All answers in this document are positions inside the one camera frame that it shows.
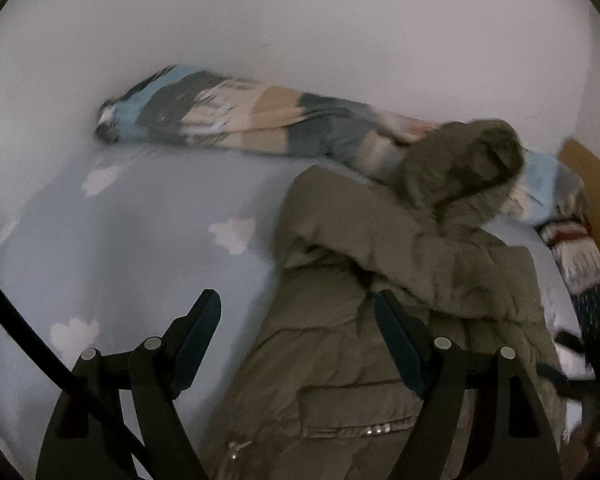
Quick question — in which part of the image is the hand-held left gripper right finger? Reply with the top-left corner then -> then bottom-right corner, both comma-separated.
374,290 -> 563,480

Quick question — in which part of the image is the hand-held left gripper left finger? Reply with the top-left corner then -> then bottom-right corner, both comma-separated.
35,289 -> 222,480

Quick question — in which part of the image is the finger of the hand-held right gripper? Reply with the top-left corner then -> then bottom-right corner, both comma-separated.
536,363 -> 582,402

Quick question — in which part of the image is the olive green padded jacket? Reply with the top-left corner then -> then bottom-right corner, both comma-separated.
200,119 -> 568,480

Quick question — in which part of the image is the light blue cloud bed sheet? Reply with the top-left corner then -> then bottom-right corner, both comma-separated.
0,150 -> 596,480

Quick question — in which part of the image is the striped white pillow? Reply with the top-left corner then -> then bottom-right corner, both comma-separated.
535,215 -> 600,296

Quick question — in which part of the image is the rolled patchwork quilt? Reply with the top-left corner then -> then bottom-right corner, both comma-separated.
94,64 -> 588,226

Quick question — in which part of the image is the black cable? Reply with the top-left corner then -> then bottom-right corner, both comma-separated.
0,262 -> 151,480

